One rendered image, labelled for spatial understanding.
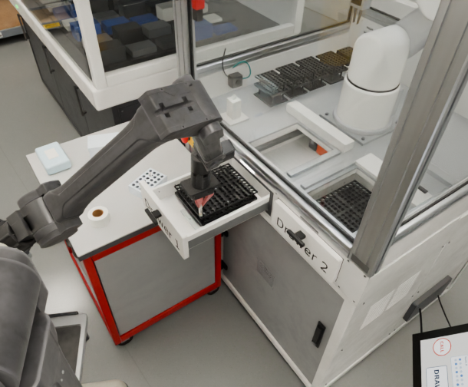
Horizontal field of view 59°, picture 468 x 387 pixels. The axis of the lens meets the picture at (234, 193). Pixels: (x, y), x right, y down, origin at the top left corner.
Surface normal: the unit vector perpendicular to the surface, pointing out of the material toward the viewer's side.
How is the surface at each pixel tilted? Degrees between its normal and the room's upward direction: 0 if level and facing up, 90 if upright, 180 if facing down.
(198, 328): 0
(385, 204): 90
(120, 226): 0
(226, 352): 0
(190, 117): 35
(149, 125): 63
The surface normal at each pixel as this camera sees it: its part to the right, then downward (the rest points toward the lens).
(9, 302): 0.77, -0.53
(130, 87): 0.57, 0.59
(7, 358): 0.88, -0.41
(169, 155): 0.03, -0.71
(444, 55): -0.82, 0.38
